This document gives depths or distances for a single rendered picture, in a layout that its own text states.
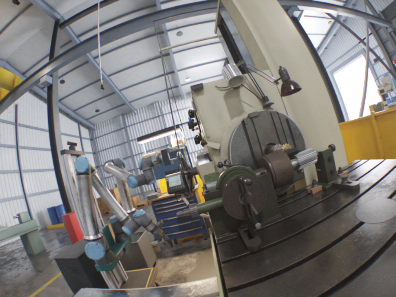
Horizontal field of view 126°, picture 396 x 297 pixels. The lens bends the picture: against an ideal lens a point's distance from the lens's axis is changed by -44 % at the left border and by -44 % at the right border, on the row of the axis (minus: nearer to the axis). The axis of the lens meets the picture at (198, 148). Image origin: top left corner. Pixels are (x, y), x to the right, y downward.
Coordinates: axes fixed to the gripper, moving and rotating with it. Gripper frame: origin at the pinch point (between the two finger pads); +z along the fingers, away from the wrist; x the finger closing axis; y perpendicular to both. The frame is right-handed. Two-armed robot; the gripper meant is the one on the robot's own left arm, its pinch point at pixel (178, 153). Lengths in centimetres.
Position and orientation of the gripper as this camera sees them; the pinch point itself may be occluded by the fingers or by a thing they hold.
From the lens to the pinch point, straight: 143.1
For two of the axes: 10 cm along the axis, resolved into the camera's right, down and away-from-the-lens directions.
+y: -0.4, -0.9, 9.9
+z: 9.6, -2.8, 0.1
